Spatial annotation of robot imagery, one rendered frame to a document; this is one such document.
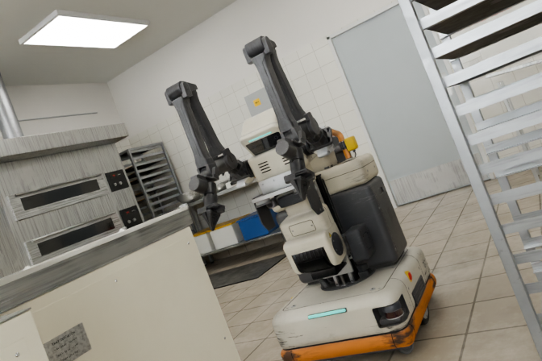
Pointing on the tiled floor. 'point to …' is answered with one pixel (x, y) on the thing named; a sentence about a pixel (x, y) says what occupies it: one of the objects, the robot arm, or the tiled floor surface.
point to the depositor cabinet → (20, 338)
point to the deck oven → (61, 193)
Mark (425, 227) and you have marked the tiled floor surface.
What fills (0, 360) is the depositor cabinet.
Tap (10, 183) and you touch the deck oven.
